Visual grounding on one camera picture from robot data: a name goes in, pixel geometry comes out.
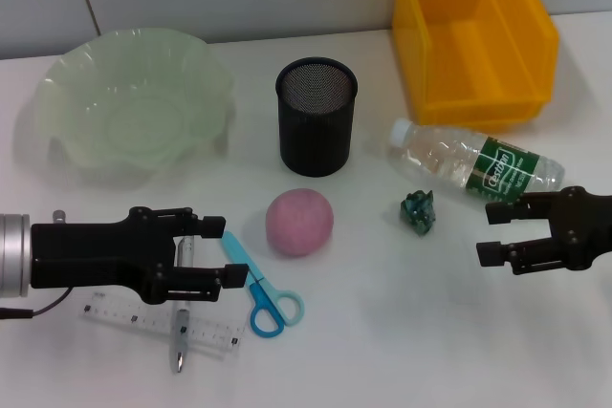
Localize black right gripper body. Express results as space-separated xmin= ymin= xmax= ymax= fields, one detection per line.
xmin=549 ymin=186 xmax=612 ymax=270

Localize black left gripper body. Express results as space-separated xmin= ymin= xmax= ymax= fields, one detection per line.
xmin=29 ymin=205 xmax=202 ymax=307

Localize clear green-label water bottle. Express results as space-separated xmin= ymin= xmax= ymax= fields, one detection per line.
xmin=387 ymin=118 xmax=566 ymax=204

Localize pink peach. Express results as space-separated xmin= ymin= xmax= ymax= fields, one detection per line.
xmin=265 ymin=187 xmax=335 ymax=260

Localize green plastic wrapper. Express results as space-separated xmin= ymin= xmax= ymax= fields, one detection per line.
xmin=399 ymin=189 xmax=437 ymax=238

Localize blue scissors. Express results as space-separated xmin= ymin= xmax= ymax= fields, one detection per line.
xmin=220 ymin=230 xmax=305 ymax=338

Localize transparent plastic ruler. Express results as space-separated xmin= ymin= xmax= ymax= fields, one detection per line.
xmin=78 ymin=290 xmax=248 ymax=361

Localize silver ballpoint pen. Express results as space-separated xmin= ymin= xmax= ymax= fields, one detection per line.
xmin=170 ymin=234 xmax=195 ymax=375

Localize pale green wavy glass plate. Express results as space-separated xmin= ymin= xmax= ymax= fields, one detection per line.
xmin=33 ymin=28 xmax=236 ymax=184

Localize black mesh pen holder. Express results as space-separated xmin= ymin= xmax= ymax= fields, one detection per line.
xmin=274 ymin=57 xmax=359 ymax=178

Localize yellow plastic bin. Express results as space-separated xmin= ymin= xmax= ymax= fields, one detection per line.
xmin=392 ymin=0 xmax=559 ymax=133

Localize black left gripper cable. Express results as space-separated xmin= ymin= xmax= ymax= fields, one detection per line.
xmin=0 ymin=286 xmax=74 ymax=321

